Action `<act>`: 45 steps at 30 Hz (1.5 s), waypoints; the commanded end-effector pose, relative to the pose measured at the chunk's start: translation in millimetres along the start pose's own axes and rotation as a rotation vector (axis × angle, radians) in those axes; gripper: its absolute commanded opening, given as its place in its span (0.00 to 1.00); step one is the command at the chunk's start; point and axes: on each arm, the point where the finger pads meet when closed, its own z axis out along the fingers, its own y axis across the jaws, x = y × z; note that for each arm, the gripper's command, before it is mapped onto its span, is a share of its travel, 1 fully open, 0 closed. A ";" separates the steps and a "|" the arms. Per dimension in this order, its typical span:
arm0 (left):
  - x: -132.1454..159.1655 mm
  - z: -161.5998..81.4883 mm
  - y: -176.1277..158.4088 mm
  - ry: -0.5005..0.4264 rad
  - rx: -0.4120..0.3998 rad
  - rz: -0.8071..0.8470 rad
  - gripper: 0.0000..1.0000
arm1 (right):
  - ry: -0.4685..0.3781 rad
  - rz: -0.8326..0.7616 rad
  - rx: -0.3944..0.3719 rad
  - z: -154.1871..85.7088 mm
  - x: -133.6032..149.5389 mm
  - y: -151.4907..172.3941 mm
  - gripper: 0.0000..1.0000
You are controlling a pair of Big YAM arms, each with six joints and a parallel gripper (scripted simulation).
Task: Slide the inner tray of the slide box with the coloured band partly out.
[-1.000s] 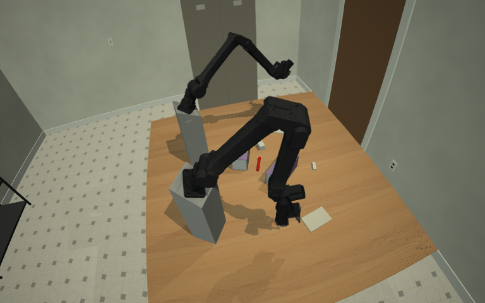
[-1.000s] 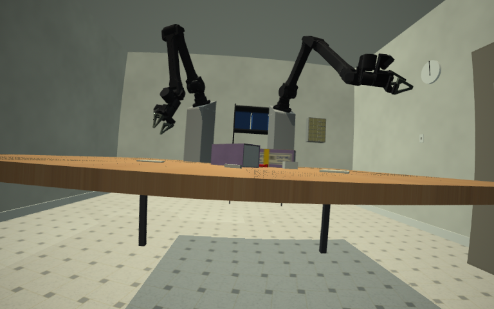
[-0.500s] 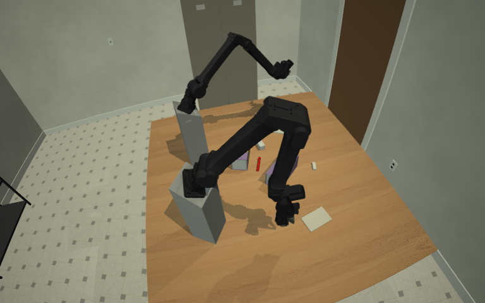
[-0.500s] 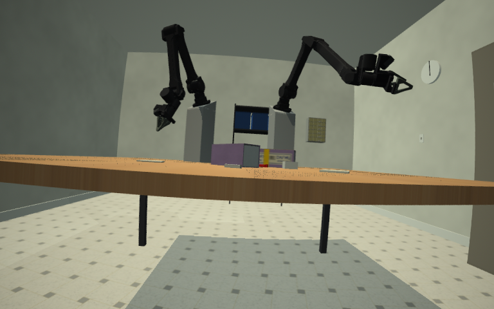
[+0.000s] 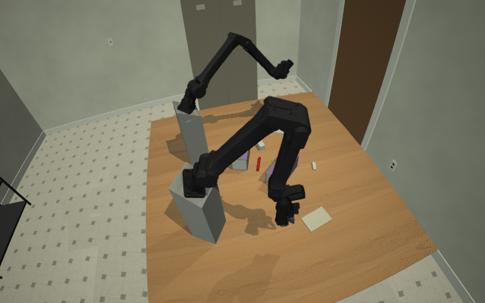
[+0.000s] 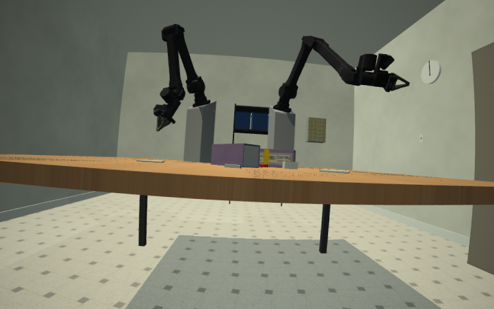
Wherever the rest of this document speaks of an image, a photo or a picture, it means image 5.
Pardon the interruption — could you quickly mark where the pale beige flat rectangular sheet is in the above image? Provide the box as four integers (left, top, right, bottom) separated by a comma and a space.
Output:
301, 206, 332, 232

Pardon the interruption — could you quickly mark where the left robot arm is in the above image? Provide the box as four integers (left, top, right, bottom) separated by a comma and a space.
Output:
177, 32, 294, 114

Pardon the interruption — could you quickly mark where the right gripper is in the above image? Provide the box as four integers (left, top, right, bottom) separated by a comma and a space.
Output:
279, 199, 300, 224

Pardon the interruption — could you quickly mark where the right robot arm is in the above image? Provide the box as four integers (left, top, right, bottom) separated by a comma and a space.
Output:
183, 96, 311, 227

